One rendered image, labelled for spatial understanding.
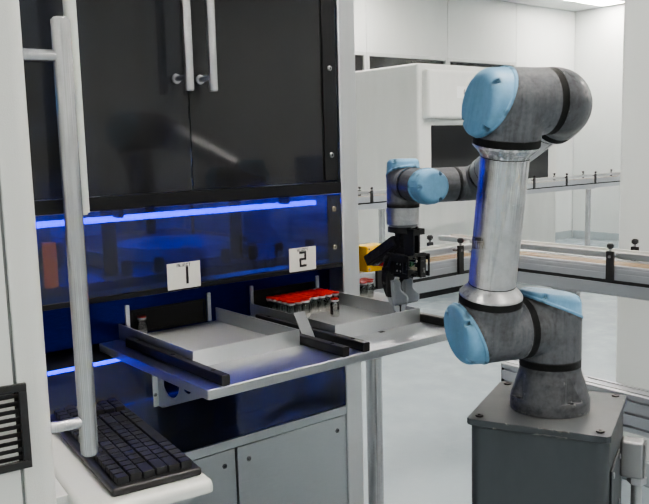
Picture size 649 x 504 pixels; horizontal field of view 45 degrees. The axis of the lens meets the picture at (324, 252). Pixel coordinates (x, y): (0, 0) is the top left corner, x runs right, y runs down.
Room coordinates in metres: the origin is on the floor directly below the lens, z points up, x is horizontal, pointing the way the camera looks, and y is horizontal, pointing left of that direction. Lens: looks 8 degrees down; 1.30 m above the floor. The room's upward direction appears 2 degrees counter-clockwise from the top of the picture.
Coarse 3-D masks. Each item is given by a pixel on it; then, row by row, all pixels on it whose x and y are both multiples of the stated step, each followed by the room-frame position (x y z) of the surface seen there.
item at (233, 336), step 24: (216, 312) 1.92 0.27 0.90; (120, 336) 1.76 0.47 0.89; (144, 336) 1.66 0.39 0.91; (168, 336) 1.77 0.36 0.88; (192, 336) 1.76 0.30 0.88; (216, 336) 1.75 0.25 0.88; (240, 336) 1.75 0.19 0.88; (264, 336) 1.61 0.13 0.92; (288, 336) 1.64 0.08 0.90; (216, 360) 1.53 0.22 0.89
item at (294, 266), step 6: (312, 246) 2.01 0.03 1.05; (294, 252) 1.98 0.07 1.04; (306, 252) 2.00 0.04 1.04; (312, 252) 2.01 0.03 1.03; (294, 258) 1.98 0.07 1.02; (306, 258) 2.00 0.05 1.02; (312, 258) 2.01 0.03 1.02; (294, 264) 1.98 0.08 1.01; (312, 264) 2.01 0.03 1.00; (294, 270) 1.98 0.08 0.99; (300, 270) 1.99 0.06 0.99
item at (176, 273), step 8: (168, 264) 1.76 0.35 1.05; (176, 264) 1.77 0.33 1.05; (184, 264) 1.78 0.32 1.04; (192, 264) 1.80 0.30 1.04; (168, 272) 1.76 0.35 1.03; (176, 272) 1.77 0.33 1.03; (184, 272) 1.78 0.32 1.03; (192, 272) 1.80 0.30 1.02; (168, 280) 1.76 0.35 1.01; (176, 280) 1.77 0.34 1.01; (184, 280) 1.78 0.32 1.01; (192, 280) 1.80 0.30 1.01; (200, 280) 1.81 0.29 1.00; (168, 288) 1.76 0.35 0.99; (176, 288) 1.77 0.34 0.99
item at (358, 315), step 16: (352, 304) 2.04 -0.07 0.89; (368, 304) 1.99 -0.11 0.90; (384, 304) 1.94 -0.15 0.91; (288, 320) 1.83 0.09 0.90; (320, 320) 1.89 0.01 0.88; (336, 320) 1.89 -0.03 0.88; (352, 320) 1.88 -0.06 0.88; (368, 320) 1.75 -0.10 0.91; (384, 320) 1.78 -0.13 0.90; (400, 320) 1.81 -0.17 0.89; (416, 320) 1.84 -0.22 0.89; (352, 336) 1.72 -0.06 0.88
